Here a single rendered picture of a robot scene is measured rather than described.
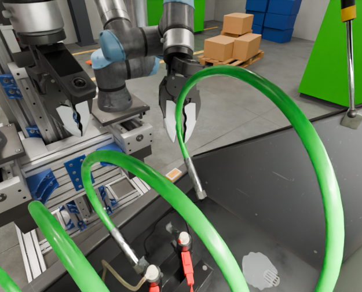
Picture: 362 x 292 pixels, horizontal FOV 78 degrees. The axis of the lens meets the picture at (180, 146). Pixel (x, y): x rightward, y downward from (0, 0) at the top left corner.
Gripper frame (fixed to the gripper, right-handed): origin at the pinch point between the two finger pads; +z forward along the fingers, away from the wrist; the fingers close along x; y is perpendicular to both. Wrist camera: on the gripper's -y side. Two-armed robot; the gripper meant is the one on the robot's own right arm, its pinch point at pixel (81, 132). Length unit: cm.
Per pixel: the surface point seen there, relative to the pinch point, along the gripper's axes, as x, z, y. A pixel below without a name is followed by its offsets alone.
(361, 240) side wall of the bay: -32, 21, -56
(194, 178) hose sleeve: -12.0, 7.8, -22.7
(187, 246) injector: -1.0, 11.8, -30.2
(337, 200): -3.0, -12.9, -44.7
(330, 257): -1.6, -7.4, -46.7
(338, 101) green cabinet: -323, 112, -20
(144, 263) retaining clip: 6.4, 11.5, -26.7
